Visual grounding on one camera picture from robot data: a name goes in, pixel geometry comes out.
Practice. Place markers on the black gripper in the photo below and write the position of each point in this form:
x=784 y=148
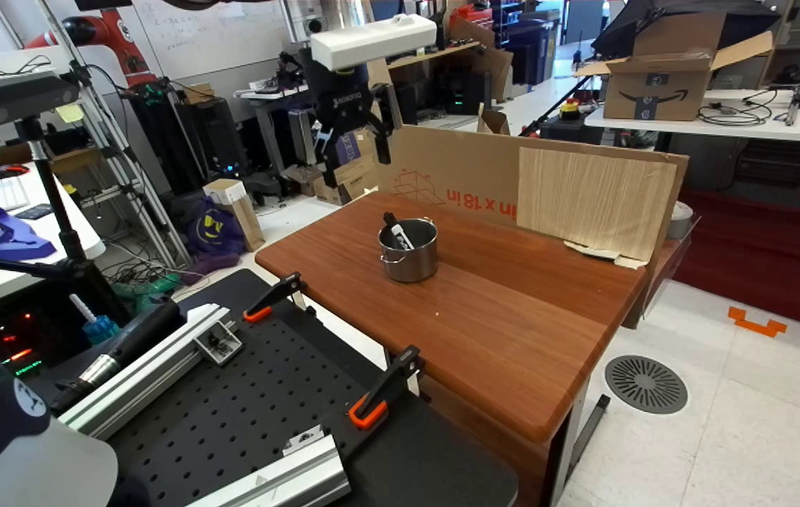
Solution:
x=353 y=95

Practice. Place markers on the white marker black cap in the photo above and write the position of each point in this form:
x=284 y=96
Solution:
x=401 y=236

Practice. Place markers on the silver metal pot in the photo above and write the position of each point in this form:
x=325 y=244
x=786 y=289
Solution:
x=415 y=267

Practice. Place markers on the brown cardboard panel red print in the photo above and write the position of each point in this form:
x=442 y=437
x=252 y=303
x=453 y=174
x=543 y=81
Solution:
x=456 y=174

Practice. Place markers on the purple bag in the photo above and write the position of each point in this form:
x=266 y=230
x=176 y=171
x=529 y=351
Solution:
x=208 y=230

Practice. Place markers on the black orange bar clamp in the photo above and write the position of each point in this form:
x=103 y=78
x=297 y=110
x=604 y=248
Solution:
x=384 y=389
x=273 y=298

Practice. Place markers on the silver light stand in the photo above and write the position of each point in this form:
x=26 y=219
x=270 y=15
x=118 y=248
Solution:
x=126 y=179

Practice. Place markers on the pale corrugated cardboard panel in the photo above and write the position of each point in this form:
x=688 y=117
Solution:
x=597 y=202

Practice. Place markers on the black cylindrical tool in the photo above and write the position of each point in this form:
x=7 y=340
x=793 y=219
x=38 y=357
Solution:
x=136 y=340

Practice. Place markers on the open cardboard shipping box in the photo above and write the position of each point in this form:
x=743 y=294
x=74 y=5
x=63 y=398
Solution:
x=662 y=85

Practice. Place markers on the blue brush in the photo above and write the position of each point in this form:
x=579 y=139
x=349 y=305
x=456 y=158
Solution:
x=95 y=329

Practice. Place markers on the round floor drain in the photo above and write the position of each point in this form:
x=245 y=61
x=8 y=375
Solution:
x=646 y=384

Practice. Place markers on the white side table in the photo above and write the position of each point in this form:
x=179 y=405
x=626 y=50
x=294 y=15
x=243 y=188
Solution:
x=7 y=284

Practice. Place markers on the black control box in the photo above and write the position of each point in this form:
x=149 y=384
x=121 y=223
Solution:
x=15 y=340

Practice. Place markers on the red floor mat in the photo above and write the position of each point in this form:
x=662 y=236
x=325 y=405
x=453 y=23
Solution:
x=774 y=256

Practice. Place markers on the white desk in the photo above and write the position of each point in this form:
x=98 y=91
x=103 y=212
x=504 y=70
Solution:
x=795 y=129

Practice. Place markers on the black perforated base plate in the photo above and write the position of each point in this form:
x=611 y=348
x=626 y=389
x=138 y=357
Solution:
x=231 y=412

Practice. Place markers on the aluminium extrusion rail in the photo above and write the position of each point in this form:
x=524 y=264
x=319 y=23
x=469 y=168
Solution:
x=277 y=479
x=149 y=370

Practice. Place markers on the black camera tripod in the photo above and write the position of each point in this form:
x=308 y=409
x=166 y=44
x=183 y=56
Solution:
x=63 y=216

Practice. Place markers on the black stereo camera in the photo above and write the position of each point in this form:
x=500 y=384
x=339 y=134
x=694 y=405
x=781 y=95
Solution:
x=15 y=96

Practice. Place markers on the dark metal table frame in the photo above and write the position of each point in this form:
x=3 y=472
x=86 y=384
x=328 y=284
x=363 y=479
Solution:
x=586 y=426

